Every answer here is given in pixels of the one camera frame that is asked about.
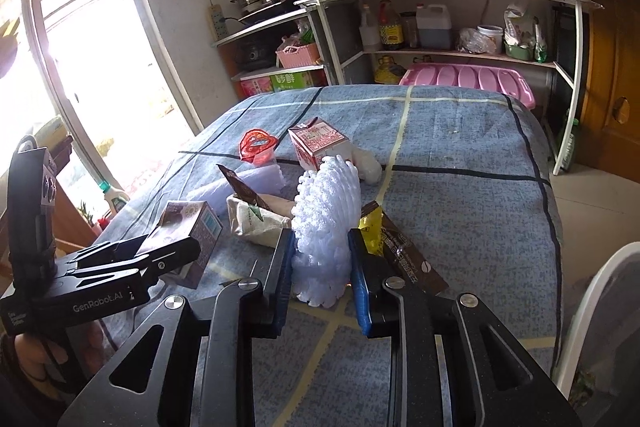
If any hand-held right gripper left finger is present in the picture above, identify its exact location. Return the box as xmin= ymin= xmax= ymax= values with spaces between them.
xmin=57 ymin=228 xmax=299 ymax=427

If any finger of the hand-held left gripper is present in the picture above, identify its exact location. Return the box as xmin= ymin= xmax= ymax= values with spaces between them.
xmin=67 ymin=234 xmax=202 ymax=290
xmin=65 ymin=235 xmax=151 ymax=269

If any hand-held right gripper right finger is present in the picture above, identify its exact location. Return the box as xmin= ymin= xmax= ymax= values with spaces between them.
xmin=347 ymin=228 xmax=583 ymax=427

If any brown paper carton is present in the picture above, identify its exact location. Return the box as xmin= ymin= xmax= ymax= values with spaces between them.
xmin=136 ymin=201 xmax=223 ymax=290

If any white foam fruit net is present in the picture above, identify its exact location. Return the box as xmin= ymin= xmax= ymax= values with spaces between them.
xmin=291 ymin=153 xmax=362 ymax=308

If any white trash bin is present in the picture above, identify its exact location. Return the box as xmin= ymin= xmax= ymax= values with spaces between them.
xmin=552 ymin=242 xmax=640 ymax=403

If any person's left forearm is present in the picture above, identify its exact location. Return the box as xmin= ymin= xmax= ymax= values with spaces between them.
xmin=0 ymin=337 xmax=73 ymax=427

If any person's left hand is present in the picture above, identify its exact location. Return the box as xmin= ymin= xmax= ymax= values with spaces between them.
xmin=12 ymin=322 xmax=106 ymax=390

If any white bottle green cap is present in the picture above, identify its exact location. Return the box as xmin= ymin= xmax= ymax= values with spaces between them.
xmin=102 ymin=179 xmax=129 ymax=214

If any long brown coffee sachet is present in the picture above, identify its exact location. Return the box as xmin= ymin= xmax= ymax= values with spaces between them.
xmin=377 ymin=209 xmax=451 ymax=298

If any yellow wrapper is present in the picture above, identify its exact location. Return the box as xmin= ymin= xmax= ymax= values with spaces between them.
xmin=358 ymin=201 xmax=385 ymax=255

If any beige paper packet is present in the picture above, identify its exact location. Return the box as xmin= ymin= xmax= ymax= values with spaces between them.
xmin=226 ymin=193 xmax=296 ymax=249

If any small brown sachet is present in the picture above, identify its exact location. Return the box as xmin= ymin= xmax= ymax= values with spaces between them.
xmin=216 ymin=163 xmax=271 ymax=210

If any white foam sheet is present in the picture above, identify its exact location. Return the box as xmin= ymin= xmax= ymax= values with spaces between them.
xmin=187 ymin=162 xmax=286 ymax=208

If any small white foam wrap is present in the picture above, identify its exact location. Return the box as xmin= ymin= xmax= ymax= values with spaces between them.
xmin=350 ymin=147 xmax=383 ymax=185

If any clear jelly cup red lid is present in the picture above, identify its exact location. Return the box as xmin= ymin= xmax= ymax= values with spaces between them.
xmin=239 ymin=129 xmax=279 ymax=166

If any pink milk carton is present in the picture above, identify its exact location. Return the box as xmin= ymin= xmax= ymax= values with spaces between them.
xmin=287 ymin=117 xmax=351 ymax=172

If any blue plaid blanket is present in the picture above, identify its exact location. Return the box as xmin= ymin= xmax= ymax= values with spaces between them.
xmin=92 ymin=84 xmax=566 ymax=427

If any pink cardboard box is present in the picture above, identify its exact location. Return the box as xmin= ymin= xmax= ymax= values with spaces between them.
xmin=240 ymin=77 xmax=273 ymax=96

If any green cardboard box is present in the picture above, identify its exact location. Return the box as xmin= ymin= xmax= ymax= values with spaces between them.
xmin=270 ymin=71 xmax=316 ymax=92

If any yellow cooking oil bottle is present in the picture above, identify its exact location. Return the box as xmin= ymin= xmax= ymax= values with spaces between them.
xmin=375 ymin=56 xmax=407 ymax=85

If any black cooker pot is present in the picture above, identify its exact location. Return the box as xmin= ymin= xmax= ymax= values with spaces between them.
xmin=240 ymin=38 xmax=278 ymax=70

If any pink woven basket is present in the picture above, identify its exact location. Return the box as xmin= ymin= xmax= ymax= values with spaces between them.
xmin=276 ymin=41 xmax=321 ymax=70

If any pink plastic chair back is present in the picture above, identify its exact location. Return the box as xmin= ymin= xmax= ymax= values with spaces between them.
xmin=398 ymin=63 xmax=536 ymax=110

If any white power strip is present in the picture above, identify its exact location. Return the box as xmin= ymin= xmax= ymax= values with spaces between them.
xmin=207 ymin=4 xmax=226 ymax=42

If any small white metal shelf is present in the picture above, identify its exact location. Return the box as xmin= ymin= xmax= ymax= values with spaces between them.
xmin=212 ymin=4 xmax=331 ymax=98

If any white plastic bottle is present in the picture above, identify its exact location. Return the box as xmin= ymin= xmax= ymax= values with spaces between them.
xmin=359 ymin=4 xmax=381 ymax=52

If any red cap sauce bottle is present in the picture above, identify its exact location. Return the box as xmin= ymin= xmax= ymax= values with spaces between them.
xmin=377 ymin=0 xmax=406 ymax=52

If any dark glass jar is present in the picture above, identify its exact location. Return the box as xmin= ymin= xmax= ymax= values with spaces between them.
xmin=400 ymin=12 xmax=418 ymax=50

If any plastic jug dark liquid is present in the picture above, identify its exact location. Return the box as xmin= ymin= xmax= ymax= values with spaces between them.
xmin=417 ymin=4 xmax=453 ymax=50

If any crumpled clear plastic bag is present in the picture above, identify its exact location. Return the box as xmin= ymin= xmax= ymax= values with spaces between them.
xmin=457 ymin=27 xmax=483 ymax=54

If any white plastic tub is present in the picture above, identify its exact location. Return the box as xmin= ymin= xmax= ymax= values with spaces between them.
xmin=477 ymin=24 xmax=503 ymax=54

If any green basket with bags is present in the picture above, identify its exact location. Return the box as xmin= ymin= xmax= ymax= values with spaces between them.
xmin=502 ymin=4 xmax=548 ymax=62

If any wooden door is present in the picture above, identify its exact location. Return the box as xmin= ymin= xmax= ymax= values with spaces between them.
xmin=565 ymin=0 xmax=640 ymax=182

